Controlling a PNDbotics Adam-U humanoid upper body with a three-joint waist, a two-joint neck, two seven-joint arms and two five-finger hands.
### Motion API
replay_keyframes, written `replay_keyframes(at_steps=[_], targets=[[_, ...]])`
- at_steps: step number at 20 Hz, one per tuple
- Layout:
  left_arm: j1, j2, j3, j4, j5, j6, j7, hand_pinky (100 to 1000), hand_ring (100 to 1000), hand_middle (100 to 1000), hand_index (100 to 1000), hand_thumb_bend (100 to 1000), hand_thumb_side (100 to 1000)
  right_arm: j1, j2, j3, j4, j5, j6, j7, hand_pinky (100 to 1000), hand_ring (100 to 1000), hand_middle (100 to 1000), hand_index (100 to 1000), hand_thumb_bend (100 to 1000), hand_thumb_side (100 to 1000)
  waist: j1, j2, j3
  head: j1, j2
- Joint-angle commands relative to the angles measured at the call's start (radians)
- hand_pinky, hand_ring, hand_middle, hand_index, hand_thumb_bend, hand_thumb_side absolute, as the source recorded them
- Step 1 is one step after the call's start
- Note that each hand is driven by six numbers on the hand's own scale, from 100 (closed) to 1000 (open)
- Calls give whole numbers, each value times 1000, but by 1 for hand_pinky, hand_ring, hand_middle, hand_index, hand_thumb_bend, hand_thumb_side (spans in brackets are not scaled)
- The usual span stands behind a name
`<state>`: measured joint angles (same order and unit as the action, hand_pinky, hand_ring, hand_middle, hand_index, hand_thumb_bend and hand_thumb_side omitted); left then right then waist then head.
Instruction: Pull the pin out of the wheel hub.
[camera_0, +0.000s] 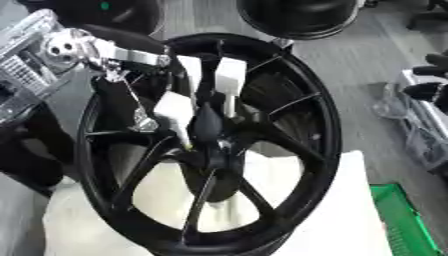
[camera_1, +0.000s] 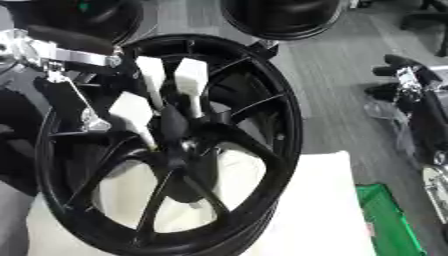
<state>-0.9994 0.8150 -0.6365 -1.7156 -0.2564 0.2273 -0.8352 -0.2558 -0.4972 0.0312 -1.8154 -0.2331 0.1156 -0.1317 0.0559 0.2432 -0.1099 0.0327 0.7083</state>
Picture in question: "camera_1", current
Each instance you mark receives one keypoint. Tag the green box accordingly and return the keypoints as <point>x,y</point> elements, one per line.
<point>388,223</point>

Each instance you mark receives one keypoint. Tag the black spoked wheel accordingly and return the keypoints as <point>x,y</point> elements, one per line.
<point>245,143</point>

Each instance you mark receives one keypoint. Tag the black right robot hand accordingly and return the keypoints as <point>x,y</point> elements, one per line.
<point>433,110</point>

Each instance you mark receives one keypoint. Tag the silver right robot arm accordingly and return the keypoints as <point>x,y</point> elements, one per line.
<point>437,186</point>

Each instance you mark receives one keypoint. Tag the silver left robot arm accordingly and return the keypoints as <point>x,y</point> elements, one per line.
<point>14,46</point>

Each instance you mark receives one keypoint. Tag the black round tire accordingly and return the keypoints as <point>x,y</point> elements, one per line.
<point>280,16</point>
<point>87,16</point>

